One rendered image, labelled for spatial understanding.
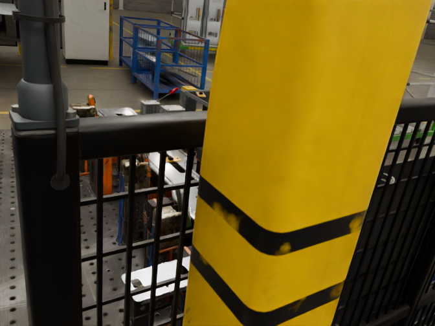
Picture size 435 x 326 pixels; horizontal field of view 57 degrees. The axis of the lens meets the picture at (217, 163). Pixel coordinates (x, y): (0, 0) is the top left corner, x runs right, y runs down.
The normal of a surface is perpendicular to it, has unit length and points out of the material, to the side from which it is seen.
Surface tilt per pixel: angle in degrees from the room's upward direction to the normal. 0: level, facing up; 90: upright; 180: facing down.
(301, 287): 90
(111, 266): 0
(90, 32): 90
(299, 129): 90
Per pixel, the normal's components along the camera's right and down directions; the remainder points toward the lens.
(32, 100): -0.09, 0.39
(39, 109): 0.17, 0.41
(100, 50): 0.42, 0.41
